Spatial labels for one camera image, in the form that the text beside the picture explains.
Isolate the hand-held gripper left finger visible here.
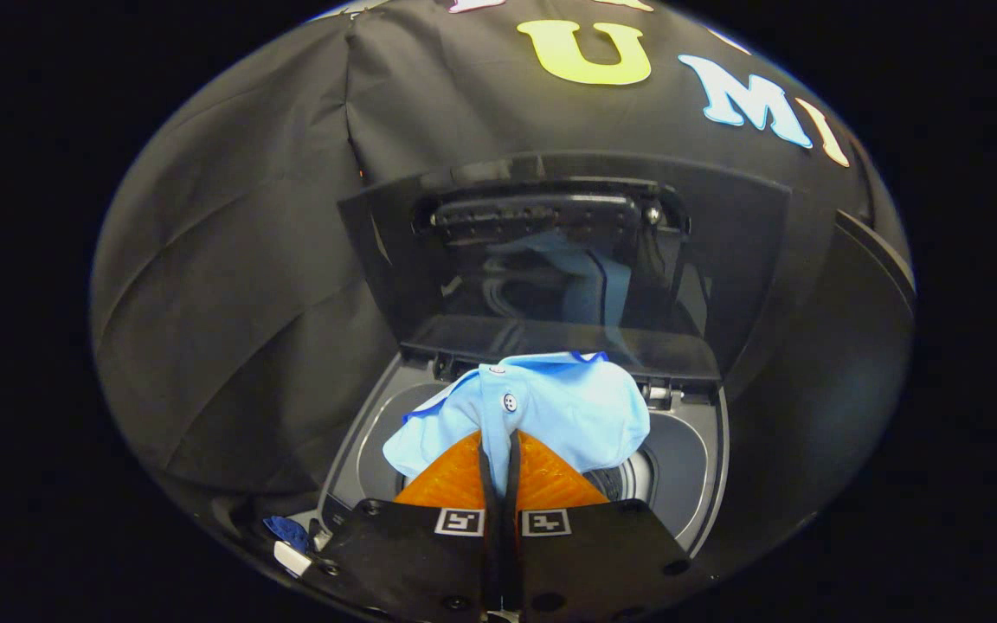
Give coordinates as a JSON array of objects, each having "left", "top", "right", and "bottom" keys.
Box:
[{"left": 312, "top": 430, "right": 504, "bottom": 620}]

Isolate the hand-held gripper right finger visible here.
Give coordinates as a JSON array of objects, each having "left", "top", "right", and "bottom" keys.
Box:
[{"left": 505, "top": 430, "right": 716, "bottom": 620}]

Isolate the grey top-load washing machine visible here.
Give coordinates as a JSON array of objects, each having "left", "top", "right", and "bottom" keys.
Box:
[{"left": 317, "top": 350, "right": 731, "bottom": 556}]

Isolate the light blue polo shirt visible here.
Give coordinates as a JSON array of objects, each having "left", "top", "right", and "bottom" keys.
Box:
[{"left": 382, "top": 350, "right": 652, "bottom": 499}]

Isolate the black washing machine lid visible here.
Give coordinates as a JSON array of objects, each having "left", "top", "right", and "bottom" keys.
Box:
[{"left": 338, "top": 153, "right": 793, "bottom": 387}]

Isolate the blue and white tag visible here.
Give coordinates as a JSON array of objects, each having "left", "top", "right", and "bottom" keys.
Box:
[{"left": 263, "top": 516, "right": 315, "bottom": 578}]

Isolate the black backdrop cloth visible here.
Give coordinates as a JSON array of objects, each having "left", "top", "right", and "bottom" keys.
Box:
[{"left": 90, "top": 0, "right": 897, "bottom": 520}]

